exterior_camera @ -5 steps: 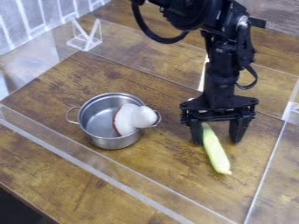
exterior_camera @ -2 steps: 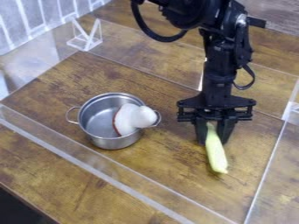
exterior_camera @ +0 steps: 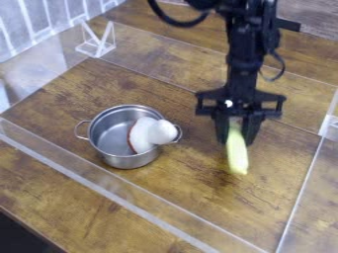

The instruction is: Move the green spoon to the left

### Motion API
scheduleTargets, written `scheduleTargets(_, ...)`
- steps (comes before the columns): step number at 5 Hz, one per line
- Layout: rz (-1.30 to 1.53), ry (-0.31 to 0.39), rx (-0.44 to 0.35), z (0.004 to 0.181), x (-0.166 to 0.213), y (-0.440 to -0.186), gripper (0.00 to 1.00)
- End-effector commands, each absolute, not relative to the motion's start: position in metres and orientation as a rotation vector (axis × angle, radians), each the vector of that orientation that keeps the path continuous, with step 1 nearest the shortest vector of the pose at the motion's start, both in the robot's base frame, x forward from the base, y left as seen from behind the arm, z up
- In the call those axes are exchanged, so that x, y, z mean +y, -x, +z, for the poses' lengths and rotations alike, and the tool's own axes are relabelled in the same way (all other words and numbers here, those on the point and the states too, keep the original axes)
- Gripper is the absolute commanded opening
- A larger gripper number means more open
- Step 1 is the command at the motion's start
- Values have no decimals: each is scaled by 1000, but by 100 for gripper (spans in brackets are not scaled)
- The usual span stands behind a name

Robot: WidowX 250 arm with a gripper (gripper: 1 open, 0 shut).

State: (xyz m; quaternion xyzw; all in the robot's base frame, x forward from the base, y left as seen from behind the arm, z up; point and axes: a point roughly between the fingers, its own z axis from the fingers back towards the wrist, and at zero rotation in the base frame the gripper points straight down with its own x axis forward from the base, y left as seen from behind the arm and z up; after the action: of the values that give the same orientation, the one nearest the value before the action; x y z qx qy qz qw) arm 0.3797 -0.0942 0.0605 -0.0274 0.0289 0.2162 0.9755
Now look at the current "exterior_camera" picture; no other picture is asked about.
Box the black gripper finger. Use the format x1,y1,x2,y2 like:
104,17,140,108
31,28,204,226
242,115,265,146
214,114,230,144

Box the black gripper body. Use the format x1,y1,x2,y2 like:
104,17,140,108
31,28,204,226
195,86,286,119

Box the clear acrylic triangle stand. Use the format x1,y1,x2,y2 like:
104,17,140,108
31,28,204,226
75,22,116,58

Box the green handled metal spoon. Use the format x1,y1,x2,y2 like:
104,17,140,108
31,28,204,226
226,121,248,175

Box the small steel pot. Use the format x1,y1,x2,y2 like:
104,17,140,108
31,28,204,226
73,105,182,170

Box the black cable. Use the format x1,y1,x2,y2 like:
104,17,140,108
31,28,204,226
146,0,212,29

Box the white toy mushroom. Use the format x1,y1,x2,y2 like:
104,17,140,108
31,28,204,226
128,117,178,153

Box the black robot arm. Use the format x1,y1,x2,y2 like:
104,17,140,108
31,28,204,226
187,0,286,144

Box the black bar on table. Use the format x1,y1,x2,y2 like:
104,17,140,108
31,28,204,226
278,19,301,32

